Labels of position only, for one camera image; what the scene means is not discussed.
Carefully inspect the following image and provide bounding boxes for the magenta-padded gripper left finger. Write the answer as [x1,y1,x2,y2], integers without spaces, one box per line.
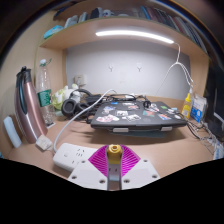
[67,144,110,191]

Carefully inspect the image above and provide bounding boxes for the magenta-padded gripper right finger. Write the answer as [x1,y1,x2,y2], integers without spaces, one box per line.
[119,144,161,190]

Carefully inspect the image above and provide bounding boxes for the white power strip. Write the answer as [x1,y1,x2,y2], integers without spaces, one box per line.
[52,142,98,173]

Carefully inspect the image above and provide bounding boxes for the grey laptop stand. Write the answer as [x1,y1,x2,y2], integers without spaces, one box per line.
[111,126,174,138]

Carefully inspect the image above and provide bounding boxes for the white power adapter block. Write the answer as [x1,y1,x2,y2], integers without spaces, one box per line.
[35,134,54,152]

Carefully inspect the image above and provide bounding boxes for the sticker-covered dark laptop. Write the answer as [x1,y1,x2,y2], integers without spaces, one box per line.
[89,100,189,132]

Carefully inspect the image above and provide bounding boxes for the black headphones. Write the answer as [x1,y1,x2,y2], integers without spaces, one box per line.
[60,88,102,119]

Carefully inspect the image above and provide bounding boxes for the small yellow bottle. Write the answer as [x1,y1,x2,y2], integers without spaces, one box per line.
[181,88,194,120]

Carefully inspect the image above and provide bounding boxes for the white green plush toy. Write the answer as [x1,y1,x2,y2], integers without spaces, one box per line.
[51,83,82,111]

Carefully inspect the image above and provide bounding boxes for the pink thermos flask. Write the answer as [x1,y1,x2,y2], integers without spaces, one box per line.
[13,65,49,144]

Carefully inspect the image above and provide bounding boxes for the white cylinder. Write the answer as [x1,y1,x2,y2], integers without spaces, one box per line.
[3,115,23,149]

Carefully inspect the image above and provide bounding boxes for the blue white box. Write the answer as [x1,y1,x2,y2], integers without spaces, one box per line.
[190,93,208,124]

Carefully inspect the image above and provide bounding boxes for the clear green-label water bottle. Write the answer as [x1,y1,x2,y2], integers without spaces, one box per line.
[34,58,57,127]

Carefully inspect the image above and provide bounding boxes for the black monitor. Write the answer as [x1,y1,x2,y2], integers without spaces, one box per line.
[203,59,224,142]

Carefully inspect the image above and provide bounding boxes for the white LED light bar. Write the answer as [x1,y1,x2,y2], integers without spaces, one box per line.
[95,29,175,45]

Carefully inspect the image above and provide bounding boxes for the white cable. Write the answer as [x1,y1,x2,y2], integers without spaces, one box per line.
[52,88,118,154]

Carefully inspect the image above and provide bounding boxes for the black cable tangle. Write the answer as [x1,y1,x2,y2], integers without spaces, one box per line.
[184,118,224,161]

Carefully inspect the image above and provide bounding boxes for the white wall outlet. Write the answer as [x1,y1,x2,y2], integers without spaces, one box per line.
[73,73,89,89]

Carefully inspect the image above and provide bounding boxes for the white hanging cables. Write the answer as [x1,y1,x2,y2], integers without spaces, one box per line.
[154,43,195,98]

